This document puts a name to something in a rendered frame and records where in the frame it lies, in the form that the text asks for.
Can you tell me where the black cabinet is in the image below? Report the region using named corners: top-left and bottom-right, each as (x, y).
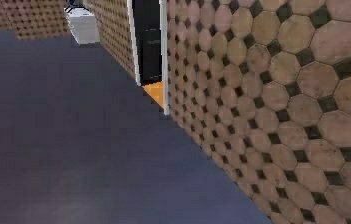
top-left (131, 0), bottom-right (163, 85)

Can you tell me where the white door frame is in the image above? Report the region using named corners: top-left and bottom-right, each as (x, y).
top-left (126, 0), bottom-right (171, 116)

